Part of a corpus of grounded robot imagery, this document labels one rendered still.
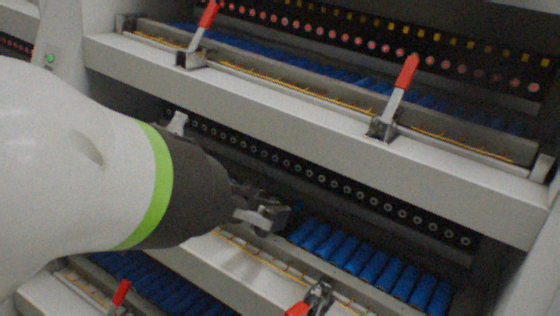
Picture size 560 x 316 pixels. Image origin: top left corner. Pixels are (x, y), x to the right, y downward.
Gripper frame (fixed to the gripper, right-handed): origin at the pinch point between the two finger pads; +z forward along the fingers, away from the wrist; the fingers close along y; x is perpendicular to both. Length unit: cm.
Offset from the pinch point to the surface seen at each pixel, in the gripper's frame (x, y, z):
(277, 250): 4.5, -3.2, -0.3
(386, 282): 2.3, -15.8, 3.2
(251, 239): 4.9, 0.7, -0.1
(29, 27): -9.0, 46.8, -6.8
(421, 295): 1.9, -19.7, 3.9
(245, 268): 7.7, -1.1, -2.3
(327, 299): 6.0, -11.6, -2.6
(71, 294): 26.5, 26.3, 2.5
